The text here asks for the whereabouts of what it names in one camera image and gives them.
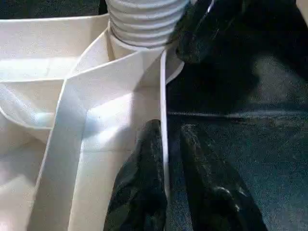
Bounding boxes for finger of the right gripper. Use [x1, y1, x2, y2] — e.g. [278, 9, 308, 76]
[168, 0, 244, 64]

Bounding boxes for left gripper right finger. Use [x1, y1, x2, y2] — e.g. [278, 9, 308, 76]
[179, 124, 268, 231]

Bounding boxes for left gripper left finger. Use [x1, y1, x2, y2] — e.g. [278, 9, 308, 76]
[103, 119, 168, 231]

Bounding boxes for white plastic table leg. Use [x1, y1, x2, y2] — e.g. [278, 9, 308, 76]
[105, 0, 191, 49]

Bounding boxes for white plastic table top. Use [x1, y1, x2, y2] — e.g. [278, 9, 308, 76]
[0, 13, 186, 231]

